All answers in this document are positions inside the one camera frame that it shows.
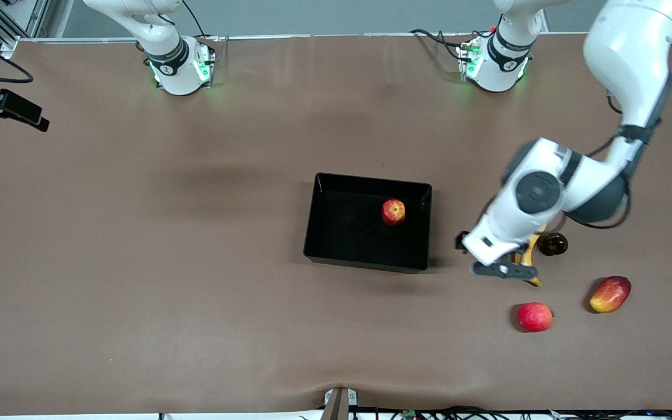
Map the yellow banana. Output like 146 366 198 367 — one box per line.
514 225 547 288

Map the red yellow apple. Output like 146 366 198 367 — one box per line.
381 198 407 226

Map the black rectangular plastic box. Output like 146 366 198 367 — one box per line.
303 171 433 274

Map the red round apple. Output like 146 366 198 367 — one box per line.
517 302 555 333

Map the dark purple round fruit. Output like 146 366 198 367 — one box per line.
537 232 569 257

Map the red yellow mango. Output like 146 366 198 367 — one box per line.
589 275 632 314

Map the brown table cover mat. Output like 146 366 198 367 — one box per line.
0 32 672 416

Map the black right arm base cable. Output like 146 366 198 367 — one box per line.
181 0 221 59

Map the black arm base cable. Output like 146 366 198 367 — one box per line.
181 0 221 59
411 28 466 62

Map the black left arm base cable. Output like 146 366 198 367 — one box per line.
411 28 466 62

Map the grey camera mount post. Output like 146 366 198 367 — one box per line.
320 387 359 420

